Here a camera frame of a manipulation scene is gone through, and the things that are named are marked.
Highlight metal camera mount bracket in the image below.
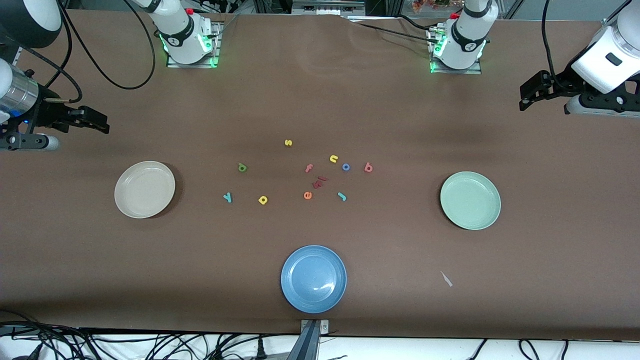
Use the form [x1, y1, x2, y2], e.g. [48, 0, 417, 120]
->
[285, 319, 331, 360]

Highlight long looped black cable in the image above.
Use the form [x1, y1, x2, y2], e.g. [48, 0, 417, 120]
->
[57, 0, 157, 91]

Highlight beige brown plate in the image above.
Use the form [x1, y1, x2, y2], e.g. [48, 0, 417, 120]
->
[114, 160, 177, 219]

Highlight brown table cover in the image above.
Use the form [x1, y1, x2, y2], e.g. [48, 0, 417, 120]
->
[0, 9, 640, 342]

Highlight light green plate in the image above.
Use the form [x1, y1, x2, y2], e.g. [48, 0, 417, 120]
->
[440, 171, 502, 231]

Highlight black hanging arm cable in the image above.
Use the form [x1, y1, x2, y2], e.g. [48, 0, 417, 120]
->
[541, 0, 558, 93]

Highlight blue plate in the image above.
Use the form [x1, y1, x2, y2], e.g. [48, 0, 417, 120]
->
[280, 244, 348, 315]

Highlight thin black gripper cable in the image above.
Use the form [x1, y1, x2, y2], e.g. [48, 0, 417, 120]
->
[12, 45, 83, 104]

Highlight tangled black cables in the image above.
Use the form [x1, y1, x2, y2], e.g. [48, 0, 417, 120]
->
[0, 310, 281, 360]

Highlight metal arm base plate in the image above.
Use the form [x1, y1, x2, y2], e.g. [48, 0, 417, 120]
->
[429, 25, 483, 75]
[166, 20, 222, 69]

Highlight black cable across table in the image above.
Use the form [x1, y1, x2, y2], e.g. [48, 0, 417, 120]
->
[350, 15, 441, 44]

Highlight orange artificial flowers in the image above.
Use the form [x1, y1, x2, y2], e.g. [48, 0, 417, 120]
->
[411, 0, 463, 12]

